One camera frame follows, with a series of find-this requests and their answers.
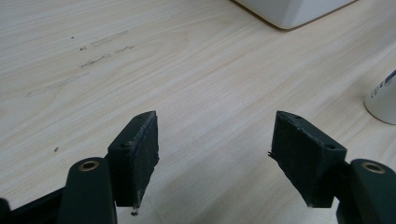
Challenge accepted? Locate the small white bottle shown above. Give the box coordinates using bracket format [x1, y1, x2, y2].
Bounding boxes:
[363, 68, 396, 126]

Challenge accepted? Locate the white plastic storage box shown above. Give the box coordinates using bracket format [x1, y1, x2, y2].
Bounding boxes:
[232, 0, 359, 31]

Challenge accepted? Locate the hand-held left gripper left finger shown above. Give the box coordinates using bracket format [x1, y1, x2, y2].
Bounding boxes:
[106, 110, 161, 217]

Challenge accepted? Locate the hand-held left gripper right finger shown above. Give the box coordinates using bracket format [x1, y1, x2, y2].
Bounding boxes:
[268, 110, 348, 209]

